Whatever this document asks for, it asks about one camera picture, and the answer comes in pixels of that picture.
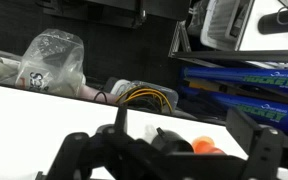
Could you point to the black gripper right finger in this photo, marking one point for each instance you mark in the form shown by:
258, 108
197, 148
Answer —
267, 153

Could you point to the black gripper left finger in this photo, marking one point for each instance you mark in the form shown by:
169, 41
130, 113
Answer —
84, 156

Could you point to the blue hockey box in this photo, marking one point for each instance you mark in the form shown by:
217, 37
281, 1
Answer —
250, 111
237, 78

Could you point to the translucent orange cup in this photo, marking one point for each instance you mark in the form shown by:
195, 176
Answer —
205, 145

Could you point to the pink plastic item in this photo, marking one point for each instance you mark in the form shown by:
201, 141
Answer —
95, 91

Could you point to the clear plastic bag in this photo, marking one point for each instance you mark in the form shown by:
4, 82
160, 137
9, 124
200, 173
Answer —
54, 63

